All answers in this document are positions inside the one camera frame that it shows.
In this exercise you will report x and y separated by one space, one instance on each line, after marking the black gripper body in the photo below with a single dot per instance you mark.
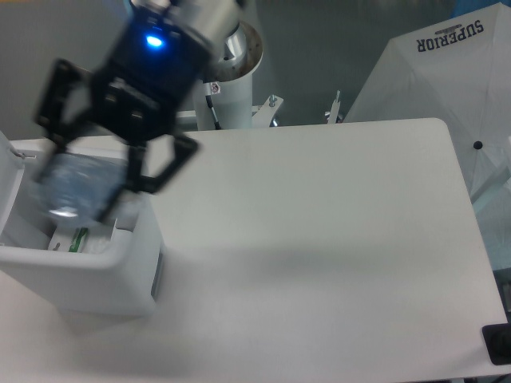
146 77

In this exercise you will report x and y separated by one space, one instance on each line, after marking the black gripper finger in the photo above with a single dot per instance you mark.
64 78
184 149

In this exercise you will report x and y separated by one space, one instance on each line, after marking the crushed clear plastic bottle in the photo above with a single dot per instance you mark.
72 190

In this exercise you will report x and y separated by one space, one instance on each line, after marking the clear plastic bag green strip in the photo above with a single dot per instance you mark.
87 240

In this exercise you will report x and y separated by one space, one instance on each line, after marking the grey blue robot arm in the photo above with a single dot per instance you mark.
210 22

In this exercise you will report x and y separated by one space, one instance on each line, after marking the white open trash can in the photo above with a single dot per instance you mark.
122 280

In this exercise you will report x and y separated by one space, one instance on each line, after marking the white superior umbrella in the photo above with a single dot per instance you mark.
457 71

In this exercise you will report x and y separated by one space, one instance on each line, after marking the black device at edge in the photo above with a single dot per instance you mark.
497 341

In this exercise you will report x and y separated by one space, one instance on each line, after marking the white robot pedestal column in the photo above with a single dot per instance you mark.
227 82

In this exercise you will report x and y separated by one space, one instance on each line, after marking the white metal base frame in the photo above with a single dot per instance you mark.
262 115

